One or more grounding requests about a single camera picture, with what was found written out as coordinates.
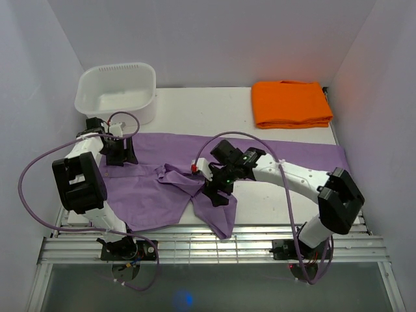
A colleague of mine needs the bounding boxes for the purple trousers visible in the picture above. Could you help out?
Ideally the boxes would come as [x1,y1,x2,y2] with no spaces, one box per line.
[97,132,346,241]

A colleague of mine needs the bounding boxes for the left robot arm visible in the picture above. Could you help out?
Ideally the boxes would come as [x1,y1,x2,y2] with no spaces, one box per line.
[52,117,138,260]

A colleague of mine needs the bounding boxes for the folded orange trousers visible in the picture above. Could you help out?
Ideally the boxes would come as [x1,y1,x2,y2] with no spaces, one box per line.
[251,81,333,129]

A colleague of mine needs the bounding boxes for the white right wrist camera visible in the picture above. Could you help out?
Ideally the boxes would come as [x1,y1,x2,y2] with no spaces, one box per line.
[190,158,213,181]

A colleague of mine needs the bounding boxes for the aluminium frame rail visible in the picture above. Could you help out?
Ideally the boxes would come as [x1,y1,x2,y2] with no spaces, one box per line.
[38,224,390,265]

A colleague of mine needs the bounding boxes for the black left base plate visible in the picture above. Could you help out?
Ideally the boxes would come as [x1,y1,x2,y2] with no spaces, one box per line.
[99,240,157,261]

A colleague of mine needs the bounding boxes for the white plastic basket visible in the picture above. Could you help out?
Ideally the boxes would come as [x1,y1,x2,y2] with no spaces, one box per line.
[74,62,157,125]

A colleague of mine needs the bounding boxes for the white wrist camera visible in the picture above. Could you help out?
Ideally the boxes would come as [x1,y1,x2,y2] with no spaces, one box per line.
[108,122,125,137]
[190,158,213,181]

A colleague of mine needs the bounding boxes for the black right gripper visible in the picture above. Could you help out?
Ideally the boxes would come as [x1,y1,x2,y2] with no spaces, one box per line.
[201,162,238,207]

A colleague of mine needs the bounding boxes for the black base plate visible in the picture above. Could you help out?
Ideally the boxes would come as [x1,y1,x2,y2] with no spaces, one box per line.
[270,239,332,261]
[99,240,157,261]

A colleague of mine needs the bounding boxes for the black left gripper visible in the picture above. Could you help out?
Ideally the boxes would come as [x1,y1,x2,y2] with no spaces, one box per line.
[99,136,138,167]

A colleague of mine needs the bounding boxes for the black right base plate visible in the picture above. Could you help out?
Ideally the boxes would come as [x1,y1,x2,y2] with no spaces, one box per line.
[270,239,332,261]

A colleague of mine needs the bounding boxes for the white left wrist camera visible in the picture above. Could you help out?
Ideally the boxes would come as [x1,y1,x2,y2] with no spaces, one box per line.
[108,122,125,137]

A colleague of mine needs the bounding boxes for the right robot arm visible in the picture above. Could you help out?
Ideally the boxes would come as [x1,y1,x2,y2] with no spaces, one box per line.
[191,140,365,259]

